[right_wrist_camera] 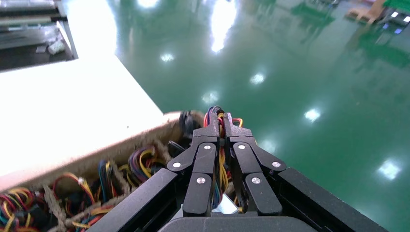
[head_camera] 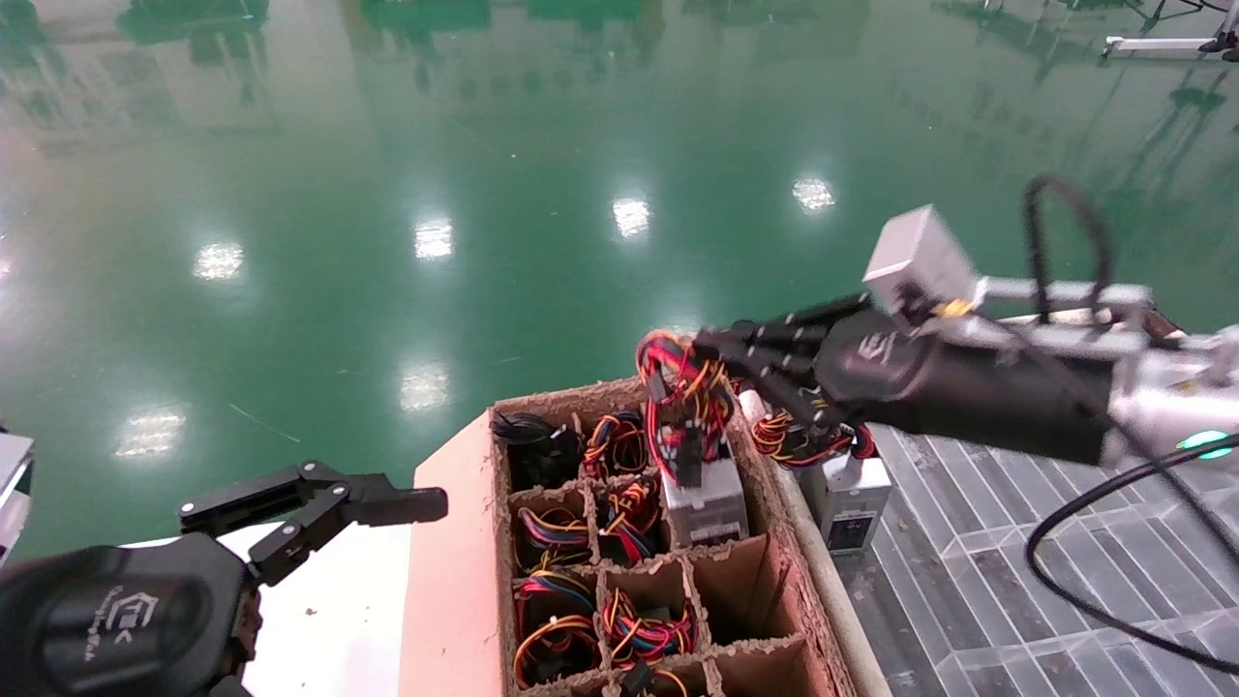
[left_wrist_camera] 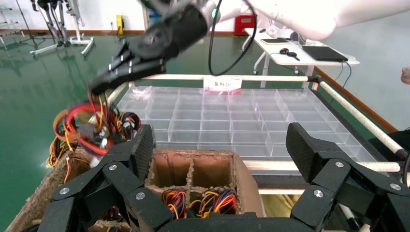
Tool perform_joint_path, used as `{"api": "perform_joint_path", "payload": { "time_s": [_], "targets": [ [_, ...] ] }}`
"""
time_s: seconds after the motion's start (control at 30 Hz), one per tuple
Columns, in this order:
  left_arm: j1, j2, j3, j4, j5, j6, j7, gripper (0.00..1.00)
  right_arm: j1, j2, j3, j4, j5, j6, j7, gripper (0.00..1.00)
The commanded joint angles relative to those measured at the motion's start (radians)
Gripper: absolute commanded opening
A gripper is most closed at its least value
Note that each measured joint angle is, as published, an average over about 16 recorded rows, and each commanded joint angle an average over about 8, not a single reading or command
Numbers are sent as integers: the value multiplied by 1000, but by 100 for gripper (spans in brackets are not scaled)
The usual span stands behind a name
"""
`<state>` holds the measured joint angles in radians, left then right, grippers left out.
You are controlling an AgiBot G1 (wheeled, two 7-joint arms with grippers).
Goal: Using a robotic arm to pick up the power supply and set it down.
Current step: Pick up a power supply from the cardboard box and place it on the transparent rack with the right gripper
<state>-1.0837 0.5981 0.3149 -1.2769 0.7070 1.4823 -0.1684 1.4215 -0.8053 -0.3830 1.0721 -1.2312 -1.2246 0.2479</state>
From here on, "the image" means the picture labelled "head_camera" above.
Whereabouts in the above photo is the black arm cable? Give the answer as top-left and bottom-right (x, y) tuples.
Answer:
(1024, 436), (1239, 674)
(1024, 177), (1116, 325)

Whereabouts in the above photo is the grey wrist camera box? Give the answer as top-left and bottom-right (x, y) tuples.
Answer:
(0, 433), (37, 567)
(861, 203), (983, 316)

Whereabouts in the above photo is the silver camera mount bracket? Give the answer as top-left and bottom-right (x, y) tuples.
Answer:
(973, 278), (1158, 349)

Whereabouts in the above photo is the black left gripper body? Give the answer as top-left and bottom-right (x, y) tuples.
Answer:
(0, 532), (260, 697)

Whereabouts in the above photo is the clear plastic divider tray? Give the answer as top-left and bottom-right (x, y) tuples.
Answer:
(832, 426), (1239, 697)

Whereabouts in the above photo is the white stand base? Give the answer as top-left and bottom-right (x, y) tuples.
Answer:
(1103, 0), (1239, 64)

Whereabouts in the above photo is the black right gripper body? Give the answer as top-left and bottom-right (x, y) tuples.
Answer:
(816, 308), (1116, 468)

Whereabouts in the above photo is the power supply with coloured cables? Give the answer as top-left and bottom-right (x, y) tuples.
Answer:
(702, 387), (737, 464)
(518, 503), (593, 572)
(619, 663), (693, 697)
(637, 327), (751, 551)
(750, 407), (893, 558)
(584, 411), (651, 477)
(598, 479), (669, 564)
(602, 586), (700, 667)
(513, 569), (603, 690)

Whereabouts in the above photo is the brown divided cardboard box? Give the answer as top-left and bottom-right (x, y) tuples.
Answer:
(402, 373), (862, 697)

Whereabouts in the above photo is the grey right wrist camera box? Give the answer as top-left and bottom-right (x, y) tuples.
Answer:
(861, 203), (983, 316)

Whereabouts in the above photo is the white tube cart frame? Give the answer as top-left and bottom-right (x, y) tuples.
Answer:
(738, 305), (1187, 697)

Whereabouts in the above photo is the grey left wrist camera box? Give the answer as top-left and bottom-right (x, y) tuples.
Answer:
(0, 433), (37, 567)

